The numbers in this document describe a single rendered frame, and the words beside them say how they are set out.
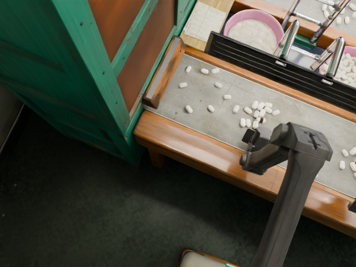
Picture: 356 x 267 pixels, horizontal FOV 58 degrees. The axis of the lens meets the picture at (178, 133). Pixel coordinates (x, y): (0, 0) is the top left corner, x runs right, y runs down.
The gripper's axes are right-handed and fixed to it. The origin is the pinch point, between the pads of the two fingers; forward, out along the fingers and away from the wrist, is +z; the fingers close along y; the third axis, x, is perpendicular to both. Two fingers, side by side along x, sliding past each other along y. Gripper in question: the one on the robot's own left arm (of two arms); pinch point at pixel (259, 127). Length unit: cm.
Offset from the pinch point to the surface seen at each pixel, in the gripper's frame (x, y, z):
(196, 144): 10.2, 20.5, -13.8
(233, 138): 6.3, 7.6, -5.0
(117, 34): -35, 47, -47
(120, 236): 101, 40, -5
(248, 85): -9.0, 10.7, 13.7
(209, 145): 9.0, 15.5, -12.4
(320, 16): -38, -7, 50
